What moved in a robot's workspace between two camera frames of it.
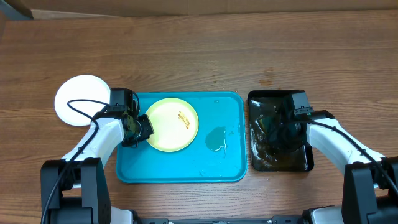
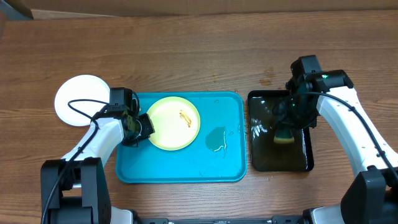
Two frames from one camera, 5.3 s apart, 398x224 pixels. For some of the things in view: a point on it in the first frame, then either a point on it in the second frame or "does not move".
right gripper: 277,142 → 286,121
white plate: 81,87 does not move
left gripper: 148,131 does not move
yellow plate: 175,122 does not move
